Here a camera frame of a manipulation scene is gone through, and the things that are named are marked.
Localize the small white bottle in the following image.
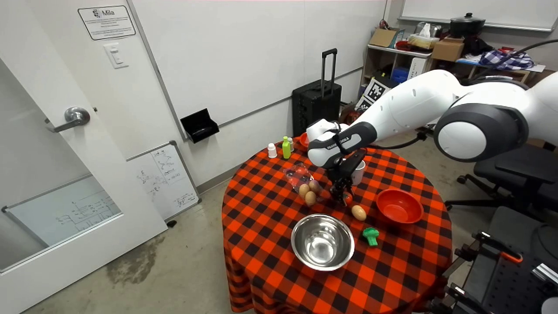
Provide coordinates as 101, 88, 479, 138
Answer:
266, 144, 277, 159

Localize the wall sign paper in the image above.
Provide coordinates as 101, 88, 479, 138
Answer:
78, 6, 135, 41

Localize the steel mixing bowl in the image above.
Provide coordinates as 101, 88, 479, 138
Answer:
291, 215, 355, 273

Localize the silver door handle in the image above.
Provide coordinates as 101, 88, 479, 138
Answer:
54, 109, 90, 133

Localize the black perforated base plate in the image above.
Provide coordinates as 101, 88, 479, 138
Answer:
435, 208, 558, 314

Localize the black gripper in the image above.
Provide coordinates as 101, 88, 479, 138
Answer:
326, 151, 364, 210

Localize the beige egg on table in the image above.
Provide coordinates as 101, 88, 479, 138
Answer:
350, 205, 366, 222

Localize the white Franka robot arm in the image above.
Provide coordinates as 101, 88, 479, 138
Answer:
308, 70, 558, 168

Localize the red black checkered tablecloth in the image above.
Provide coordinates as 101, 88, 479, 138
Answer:
221, 149, 451, 314

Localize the black wall box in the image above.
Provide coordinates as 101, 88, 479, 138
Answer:
181, 109, 219, 144

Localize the large red bowl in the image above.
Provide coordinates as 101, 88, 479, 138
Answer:
376, 189, 423, 226

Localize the small red bowl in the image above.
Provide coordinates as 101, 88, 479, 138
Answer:
296, 133, 308, 151

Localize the green toy broccoli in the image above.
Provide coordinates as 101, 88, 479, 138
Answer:
360, 227, 380, 246

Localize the cluttered shelf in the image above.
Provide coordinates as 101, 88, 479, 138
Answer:
360, 16, 547, 89

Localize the black suitcase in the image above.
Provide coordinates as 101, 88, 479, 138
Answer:
291, 49, 341, 137

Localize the black orange clamp far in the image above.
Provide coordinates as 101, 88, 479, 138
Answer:
455, 233, 523, 264

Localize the white mug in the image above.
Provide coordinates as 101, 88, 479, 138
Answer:
350, 161, 366, 185

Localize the small whiteboard on floor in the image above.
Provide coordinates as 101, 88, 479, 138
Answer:
128, 142, 198, 220

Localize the green bottle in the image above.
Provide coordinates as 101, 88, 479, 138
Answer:
280, 137, 292, 161

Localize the black office chair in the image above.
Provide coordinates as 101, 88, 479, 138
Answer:
444, 144, 558, 219

